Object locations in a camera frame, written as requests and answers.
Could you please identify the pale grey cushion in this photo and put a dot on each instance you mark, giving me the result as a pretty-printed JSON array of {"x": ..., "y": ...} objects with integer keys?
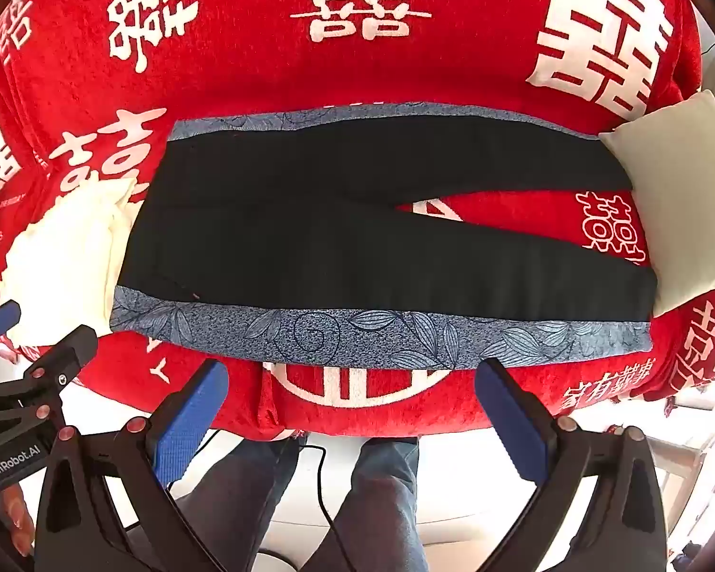
[{"x": 679, "y": 202}]

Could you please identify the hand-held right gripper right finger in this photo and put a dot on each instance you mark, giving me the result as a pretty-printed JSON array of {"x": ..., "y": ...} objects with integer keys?
[{"x": 512, "y": 429}]

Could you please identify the person's right leg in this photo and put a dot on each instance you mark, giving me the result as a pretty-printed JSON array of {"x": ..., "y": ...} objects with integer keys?
[{"x": 381, "y": 506}]

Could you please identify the person's left leg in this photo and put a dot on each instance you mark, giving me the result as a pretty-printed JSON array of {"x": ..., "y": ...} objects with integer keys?
[{"x": 238, "y": 500}]

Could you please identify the black pants with blue trim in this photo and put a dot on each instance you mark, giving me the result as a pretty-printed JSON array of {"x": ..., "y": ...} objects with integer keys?
[{"x": 333, "y": 238}]

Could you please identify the person's left hand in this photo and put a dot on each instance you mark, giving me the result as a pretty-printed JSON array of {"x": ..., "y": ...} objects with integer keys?
[{"x": 19, "y": 518}]

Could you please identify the cream fluffy cloth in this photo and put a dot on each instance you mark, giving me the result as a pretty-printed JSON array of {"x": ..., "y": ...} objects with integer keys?
[{"x": 65, "y": 262}]

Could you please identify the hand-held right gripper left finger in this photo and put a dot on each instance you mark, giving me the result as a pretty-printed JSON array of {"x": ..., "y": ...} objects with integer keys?
[{"x": 187, "y": 429}]

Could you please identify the white cabinet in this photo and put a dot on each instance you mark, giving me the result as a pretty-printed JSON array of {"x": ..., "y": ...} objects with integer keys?
[{"x": 685, "y": 476}]

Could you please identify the person's leg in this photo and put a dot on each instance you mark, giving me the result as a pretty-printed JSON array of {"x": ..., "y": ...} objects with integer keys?
[
  {"x": 238, "y": 500},
  {"x": 381, "y": 506}
]

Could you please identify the red printed blanket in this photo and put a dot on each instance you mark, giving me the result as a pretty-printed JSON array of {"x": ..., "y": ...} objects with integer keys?
[{"x": 393, "y": 65}]

